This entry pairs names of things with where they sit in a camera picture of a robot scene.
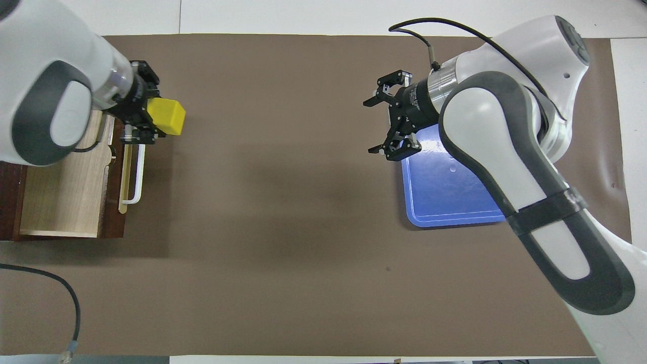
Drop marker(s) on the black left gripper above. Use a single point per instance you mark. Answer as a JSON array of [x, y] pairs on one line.
[[131, 103]]

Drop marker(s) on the blue plastic tray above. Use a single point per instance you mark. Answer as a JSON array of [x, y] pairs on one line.
[[445, 192]]

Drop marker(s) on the brown paper table mat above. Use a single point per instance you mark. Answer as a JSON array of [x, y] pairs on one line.
[[278, 227]]

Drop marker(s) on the yellow block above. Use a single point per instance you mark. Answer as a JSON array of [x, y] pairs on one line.
[[167, 116]]

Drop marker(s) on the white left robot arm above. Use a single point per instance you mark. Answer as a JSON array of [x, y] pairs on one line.
[[50, 45]]

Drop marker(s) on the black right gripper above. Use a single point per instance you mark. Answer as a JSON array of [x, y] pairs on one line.
[[417, 107]]

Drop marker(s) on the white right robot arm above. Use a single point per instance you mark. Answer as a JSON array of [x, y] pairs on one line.
[[505, 141]]

